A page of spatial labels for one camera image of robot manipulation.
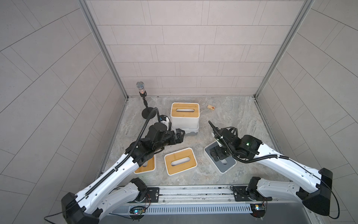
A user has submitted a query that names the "grey lid tissue box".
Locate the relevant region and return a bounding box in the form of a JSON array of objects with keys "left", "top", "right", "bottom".
[
  {"left": 204, "top": 141, "right": 237, "bottom": 175},
  {"left": 182, "top": 126, "right": 200, "bottom": 131}
]

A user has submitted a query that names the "bamboo lid tissue box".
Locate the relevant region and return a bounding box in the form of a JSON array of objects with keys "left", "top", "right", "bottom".
[
  {"left": 170, "top": 103, "right": 200, "bottom": 129},
  {"left": 164, "top": 147, "right": 198, "bottom": 176},
  {"left": 133, "top": 156, "right": 157, "bottom": 175}
]

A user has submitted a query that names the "grey lid tissue box front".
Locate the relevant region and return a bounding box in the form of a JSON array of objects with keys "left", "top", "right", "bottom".
[{"left": 204, "top": 141, "right": 237, "bottom": 175}]

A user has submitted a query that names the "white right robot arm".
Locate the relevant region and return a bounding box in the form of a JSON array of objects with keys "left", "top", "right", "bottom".
[{"left": 210, "top": 126, "right": 335, "bottom": 216}]

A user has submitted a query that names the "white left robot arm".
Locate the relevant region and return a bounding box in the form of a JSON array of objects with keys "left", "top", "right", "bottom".
[{"left": 61, "top": 126, "right": 185, "bottom": 224}]

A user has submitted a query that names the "microphone on black stand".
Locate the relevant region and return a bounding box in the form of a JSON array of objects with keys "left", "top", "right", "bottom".
[{"left": 136, "top": 81, "right": 155, "bottom": 119}]

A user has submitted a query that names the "white ventilation grille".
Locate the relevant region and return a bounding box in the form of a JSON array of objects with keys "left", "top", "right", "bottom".
[{"left": 111, "top": 203, "right": 254, "bottom": 216}]

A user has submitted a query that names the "right green circuit board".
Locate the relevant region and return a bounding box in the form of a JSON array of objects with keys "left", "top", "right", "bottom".
[{"left": 250, "top": 203, "right": 266, "bottom": 219}]

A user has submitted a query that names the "green circuit board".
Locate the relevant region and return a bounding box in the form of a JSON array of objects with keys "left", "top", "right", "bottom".
[
  {"left": 129, "top": 206, "right": 146, "bottom": 222},
  {"left": 250, "top": 203, "right": 266, "bottom": 219}
]

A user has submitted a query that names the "left green circuit board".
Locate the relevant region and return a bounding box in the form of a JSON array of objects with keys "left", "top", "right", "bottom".
[{"left": 129, "top": 206, "right": 146, "bottom": 222}]

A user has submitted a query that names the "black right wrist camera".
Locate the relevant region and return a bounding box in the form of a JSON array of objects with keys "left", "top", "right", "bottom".
[{"left": 219, "top": 127, "right": 241, "bottom": 144}]

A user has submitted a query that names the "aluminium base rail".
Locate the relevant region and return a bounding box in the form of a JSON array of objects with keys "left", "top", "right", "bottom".
[{"left": 133, "top": 179, "right": 307, "bottom": 204}]

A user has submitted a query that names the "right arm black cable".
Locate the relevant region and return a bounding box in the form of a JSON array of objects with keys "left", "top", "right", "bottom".
[{"left": 208, "top": 121, "right": 340, "bottom": 219}]

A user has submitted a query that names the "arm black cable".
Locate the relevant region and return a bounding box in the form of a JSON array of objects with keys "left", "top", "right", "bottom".
[
  {"left": 43, "top": 107, "right": 161, "bottom": 224},
  {"left": 208, "top": 121, "right": 340, "bottom": 219}
]

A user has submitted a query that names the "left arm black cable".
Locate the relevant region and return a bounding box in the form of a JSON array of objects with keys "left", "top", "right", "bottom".
[{"left": 43, "top": 107, "right": 161, "bottom": 224}]

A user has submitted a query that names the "aluminium corner post right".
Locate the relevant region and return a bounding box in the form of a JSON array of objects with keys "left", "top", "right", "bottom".
[{"left": 254, "top": 0, "right": 315, "bottom": 99}]

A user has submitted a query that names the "aluminium corner post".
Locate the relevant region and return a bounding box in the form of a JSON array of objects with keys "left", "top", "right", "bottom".
[
  {"left": 77, "top": 0, "right": 129, "bottom": 100},
  {"left": 254, "top": 0, "right": 315, "bottom": 99}
]

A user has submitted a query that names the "aluminium corner post left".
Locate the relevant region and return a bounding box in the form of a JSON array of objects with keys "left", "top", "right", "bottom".
[{"left": 77, "top": 0, "right": 129, "bottom": 100}]

